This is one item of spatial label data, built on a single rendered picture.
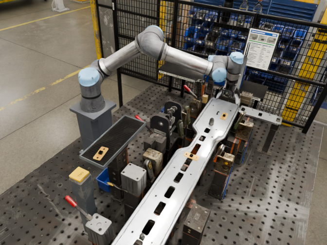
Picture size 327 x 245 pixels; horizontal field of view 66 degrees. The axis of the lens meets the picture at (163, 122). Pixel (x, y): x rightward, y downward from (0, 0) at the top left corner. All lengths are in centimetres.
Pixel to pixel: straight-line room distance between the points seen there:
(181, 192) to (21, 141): 236
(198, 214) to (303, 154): 122
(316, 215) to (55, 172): 225
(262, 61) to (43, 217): 183
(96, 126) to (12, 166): 158
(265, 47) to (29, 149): 255
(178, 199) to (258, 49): 134
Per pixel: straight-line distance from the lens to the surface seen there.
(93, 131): 162
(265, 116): 188
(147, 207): 120
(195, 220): 116
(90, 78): 148
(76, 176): 114
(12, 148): 323
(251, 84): 217
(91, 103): 155
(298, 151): 219
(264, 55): 212
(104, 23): 416
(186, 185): 129
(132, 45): 149
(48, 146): 310
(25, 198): 175
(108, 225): 110
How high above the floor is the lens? 201
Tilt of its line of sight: 38 degrees down
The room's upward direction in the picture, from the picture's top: 3 degrees clockwise
